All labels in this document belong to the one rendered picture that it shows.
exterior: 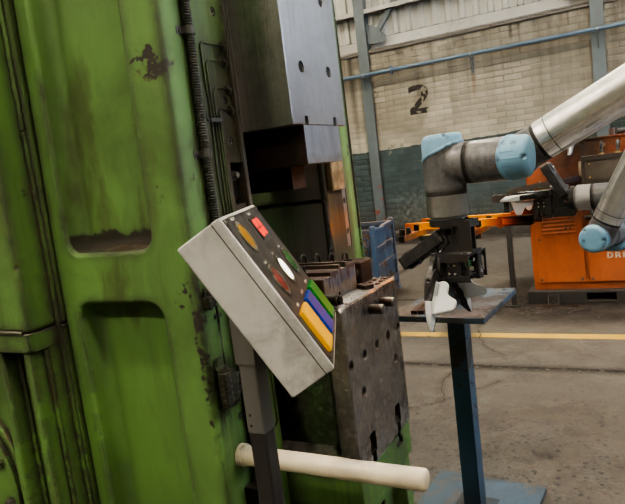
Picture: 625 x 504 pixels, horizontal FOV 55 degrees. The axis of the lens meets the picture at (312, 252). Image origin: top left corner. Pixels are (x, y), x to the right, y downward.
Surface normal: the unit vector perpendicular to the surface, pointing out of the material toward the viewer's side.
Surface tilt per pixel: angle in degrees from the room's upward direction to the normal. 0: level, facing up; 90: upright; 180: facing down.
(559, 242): 90
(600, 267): 90
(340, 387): 90
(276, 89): 90
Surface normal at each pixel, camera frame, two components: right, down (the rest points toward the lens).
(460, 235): -0.66, 0.18
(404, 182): -0.44, 0.17
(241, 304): -0.05, 0.14
